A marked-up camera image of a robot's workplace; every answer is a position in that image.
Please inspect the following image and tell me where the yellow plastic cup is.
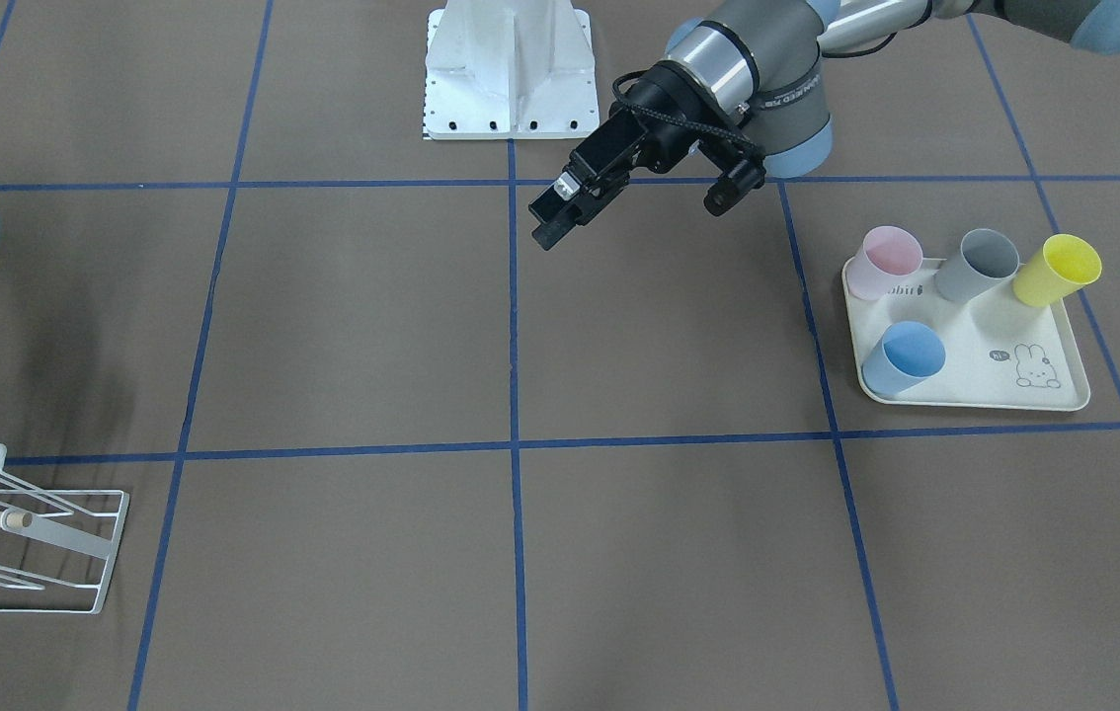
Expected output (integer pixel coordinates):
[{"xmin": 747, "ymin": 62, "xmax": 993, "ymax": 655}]
[{"xmin": 1011, "ymin": 233, "xmax": 1103, "ymax": 307}]

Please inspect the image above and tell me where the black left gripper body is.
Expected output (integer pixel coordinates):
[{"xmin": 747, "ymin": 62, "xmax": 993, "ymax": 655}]
[{"xmin": 568, "ymin": 60, "xmax": 766, "ymax": 219}]

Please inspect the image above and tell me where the cream bunny tray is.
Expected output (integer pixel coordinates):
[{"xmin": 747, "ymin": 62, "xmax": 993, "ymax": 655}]
[{"xmin": 844, "ymin": 258, "xmax": 1091, "ymax": 411}]

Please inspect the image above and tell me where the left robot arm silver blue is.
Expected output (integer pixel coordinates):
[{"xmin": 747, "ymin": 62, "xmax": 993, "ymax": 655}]
[{"xmin": 529, "ymin": 1, "xmax": 1120, "ymax": 249}]

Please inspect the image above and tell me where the white wire cup rack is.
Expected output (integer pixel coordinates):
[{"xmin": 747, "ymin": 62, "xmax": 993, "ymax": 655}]
[{"xmin": 0, "ymin": 442, "xmax": 131, "ymax": 615}]

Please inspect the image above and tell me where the grey plastic cup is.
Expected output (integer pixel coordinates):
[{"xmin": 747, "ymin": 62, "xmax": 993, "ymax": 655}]
[{"xmin": 933, "ymin": 228, "xmax": 1020, "ymax": 303}]

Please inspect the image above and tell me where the pink plastic cup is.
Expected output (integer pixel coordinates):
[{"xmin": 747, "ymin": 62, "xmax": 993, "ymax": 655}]
[{"xmin": 844, "ymin": 225, "xmax": 924, "ymax": 301}]

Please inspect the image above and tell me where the white central pedestal column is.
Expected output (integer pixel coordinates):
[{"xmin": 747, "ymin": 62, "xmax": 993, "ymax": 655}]
[{"xmin": 422, "ymin": 1, "xmax": 600, "ymax": 141}]

